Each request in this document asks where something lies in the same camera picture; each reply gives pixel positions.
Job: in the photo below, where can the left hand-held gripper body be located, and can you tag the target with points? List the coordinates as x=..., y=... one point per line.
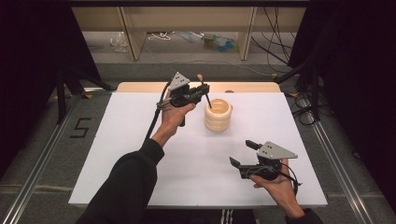
x=179, y=82

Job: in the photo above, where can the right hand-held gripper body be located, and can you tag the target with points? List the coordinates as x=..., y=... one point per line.
x=274, y=152

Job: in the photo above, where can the cream ribbed cup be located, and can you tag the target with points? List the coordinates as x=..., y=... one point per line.
x=218, y=121

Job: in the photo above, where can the person's right hand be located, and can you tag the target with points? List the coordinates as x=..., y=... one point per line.
x=280, y=189

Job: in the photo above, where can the person's left hand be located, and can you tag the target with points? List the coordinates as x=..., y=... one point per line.
x=171, y=119

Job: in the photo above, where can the white table board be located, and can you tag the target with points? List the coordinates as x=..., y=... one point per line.
x=202, y=161

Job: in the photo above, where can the colourful plastic toys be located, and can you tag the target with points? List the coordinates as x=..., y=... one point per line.
x=219, y=43

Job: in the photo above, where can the beige wooden shelf unit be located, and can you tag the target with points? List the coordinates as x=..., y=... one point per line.
x=186, y=18

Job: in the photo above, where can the person's black striped pants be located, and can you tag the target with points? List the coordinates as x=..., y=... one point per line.
x=193, y=217

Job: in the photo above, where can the black metal stand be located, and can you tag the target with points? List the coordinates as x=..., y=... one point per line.
x=62, y=93
x=315, y=93

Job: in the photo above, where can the clear plastic bag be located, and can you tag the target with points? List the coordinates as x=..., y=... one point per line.
x=119, y=42

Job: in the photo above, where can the black curtain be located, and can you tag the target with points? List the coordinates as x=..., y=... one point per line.
x=358, y=77
x=31, y=62

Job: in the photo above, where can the metal floor rail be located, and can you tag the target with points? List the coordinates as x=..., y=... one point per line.
x=337, y=168
x=40, y=158

